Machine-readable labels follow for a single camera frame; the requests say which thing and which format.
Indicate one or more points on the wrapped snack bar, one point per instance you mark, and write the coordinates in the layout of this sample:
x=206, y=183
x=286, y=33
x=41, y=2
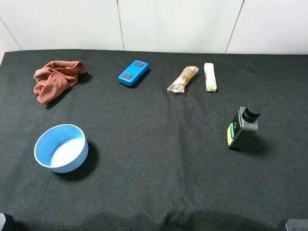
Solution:
x=178, y=85

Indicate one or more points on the black tablecloth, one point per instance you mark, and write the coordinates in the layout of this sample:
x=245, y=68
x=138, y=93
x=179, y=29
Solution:
x=157, y=160

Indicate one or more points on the white green carton box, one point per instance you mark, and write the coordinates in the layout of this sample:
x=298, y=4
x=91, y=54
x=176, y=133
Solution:
x=210, y=79

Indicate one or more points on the grey robot base left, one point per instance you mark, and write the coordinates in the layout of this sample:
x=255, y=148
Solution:
x=3, y=221

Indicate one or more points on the blue whiteboard eraser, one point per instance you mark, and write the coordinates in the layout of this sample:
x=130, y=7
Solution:
x=133, y=73

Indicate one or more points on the light blue bowl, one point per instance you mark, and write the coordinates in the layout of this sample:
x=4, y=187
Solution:
x=62, y=148

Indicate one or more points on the grey bottle black cap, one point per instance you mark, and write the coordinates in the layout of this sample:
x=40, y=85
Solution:
x=244, y=125

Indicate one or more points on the rust orange cloth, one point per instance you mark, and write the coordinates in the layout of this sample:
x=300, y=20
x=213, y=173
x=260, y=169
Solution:
x=55, y=77

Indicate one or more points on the grey robot base right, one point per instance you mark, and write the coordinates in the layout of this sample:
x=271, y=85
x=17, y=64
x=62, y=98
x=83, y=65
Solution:
x=297, y=225

